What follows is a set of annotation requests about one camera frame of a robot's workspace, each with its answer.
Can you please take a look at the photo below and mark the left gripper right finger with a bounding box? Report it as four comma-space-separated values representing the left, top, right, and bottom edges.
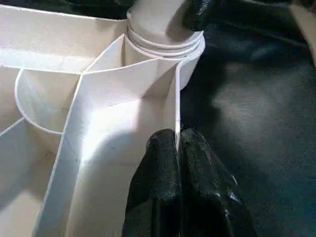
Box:
180, 127, 257, 237

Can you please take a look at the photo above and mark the white plastic table leg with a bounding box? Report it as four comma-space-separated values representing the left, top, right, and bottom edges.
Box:
126, 0, 206, 59

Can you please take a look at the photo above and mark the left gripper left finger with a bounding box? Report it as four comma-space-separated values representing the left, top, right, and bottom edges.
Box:
122, 128, 184, 237

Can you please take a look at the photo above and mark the white plastic table top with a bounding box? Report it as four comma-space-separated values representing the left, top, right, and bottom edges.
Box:
0, 4, 207, 237

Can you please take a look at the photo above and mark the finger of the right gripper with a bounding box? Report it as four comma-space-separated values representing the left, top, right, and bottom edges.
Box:
181, 0, 216, 32

